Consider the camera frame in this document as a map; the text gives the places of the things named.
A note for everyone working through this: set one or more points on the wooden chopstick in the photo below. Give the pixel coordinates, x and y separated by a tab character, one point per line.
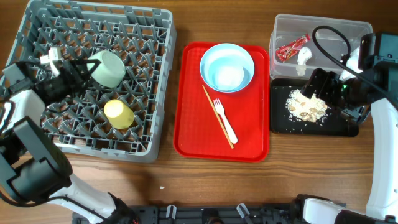
218	118

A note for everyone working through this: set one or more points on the rice and nut leftovers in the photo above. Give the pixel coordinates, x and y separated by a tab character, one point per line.
305	109

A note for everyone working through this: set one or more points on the light green bowl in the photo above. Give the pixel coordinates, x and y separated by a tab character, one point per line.
111	71

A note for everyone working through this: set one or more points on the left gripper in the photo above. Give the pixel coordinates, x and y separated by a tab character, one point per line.
78	81

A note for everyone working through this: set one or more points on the grey plastic dishwasher rack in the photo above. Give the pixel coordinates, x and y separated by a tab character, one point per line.
143	38

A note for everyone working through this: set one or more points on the light blue round plate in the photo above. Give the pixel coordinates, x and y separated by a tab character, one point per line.
233	51

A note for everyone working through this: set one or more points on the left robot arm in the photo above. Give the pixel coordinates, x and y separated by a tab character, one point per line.
34	171

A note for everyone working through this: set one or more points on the black plastic tray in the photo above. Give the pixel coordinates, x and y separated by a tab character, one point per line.
281	120

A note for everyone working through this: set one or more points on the light blue bowl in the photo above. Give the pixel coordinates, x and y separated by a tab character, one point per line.
225	74

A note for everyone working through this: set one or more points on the white napkin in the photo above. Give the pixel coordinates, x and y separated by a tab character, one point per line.
304	55

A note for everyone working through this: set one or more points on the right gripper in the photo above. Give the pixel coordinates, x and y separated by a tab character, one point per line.
354	114

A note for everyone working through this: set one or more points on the red plastic serving tray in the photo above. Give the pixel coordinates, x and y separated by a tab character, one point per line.
198	132

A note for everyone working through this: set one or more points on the red snack wrapper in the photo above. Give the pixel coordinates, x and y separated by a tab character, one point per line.
285	52

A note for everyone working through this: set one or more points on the yellow plastic cup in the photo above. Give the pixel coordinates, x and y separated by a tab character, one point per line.
118	114

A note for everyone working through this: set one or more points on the white plastic fork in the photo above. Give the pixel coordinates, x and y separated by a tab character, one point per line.
220	110

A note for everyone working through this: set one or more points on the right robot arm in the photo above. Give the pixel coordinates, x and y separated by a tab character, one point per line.
374	86

